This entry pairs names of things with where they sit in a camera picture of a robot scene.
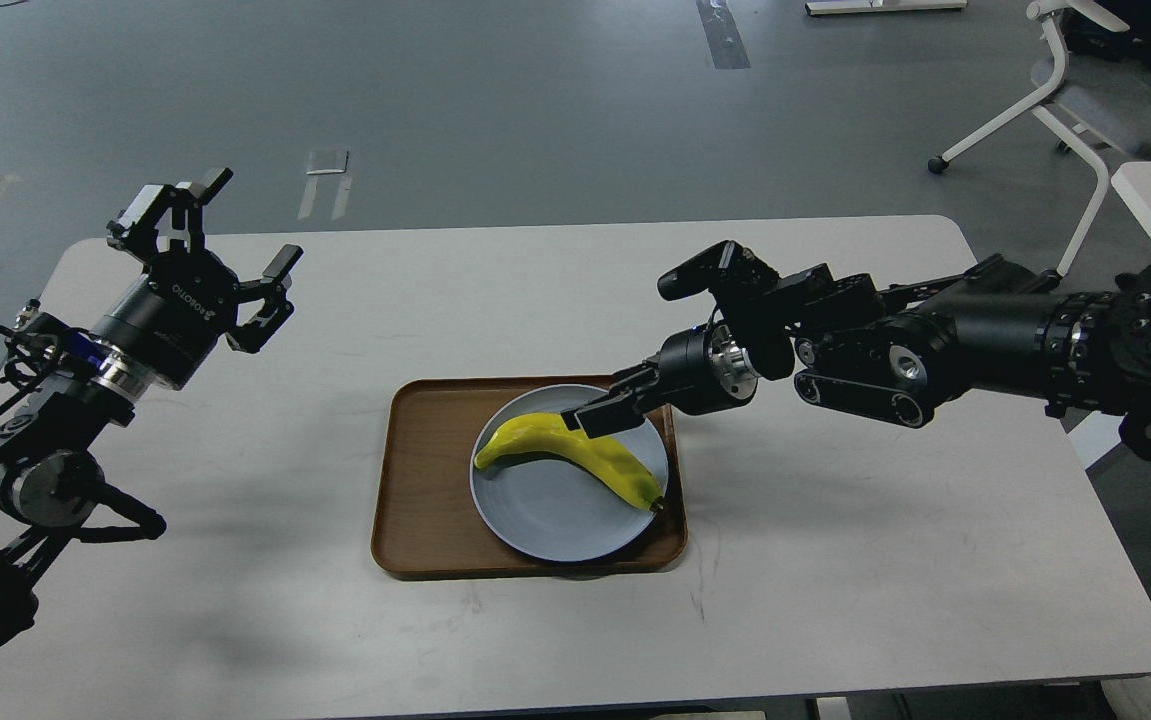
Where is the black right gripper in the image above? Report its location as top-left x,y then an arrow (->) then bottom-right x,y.
561,327 -> 761,439

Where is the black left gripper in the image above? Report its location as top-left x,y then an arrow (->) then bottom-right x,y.
91,167 -> 304,389

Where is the yellow banana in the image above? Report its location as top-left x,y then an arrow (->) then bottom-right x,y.
473,413 -> 665,512

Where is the light blue plate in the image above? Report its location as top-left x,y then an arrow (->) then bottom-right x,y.
468,383 -> 670,562

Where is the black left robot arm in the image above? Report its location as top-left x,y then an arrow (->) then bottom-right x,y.
0,167 -> 304,648

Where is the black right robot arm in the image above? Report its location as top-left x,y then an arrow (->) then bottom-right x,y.
561,242 -> 1151,462

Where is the brown wooden tray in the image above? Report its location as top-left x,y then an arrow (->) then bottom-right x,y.
371,375 -> 688,580

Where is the white office chair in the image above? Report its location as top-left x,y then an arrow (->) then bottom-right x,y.
928,1 -> 1151,275

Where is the white shoe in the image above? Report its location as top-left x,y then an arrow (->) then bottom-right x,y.
1100,676 -> 1151,719

